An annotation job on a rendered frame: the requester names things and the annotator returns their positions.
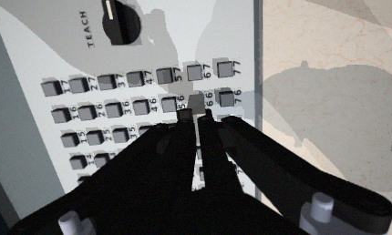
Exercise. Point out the dark grey control console with keypad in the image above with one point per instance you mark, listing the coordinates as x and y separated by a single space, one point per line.
67 61

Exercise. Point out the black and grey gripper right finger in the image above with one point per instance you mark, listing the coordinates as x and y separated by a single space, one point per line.
316 201

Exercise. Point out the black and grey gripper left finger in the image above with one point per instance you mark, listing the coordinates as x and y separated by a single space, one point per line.
149 171

